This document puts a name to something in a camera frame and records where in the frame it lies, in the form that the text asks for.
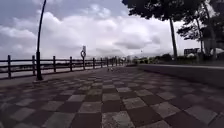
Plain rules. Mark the dark railing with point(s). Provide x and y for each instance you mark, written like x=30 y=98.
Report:
x=61 y=63

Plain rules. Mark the group of dark trees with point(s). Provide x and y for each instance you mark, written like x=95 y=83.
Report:
x=208 y=23

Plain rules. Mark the dark distant building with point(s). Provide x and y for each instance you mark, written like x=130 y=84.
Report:
x=191 y=51

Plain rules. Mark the low concrete wall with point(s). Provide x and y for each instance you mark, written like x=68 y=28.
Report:
x=186 y=74

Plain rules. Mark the tall thin-trunked tree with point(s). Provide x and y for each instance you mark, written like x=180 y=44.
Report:
x=173 y=36

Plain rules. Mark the checkered paved path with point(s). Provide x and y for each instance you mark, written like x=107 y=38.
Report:
x=110 y=96

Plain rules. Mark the curved dark lamp pole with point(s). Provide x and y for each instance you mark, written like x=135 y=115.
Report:
x=38 y=63

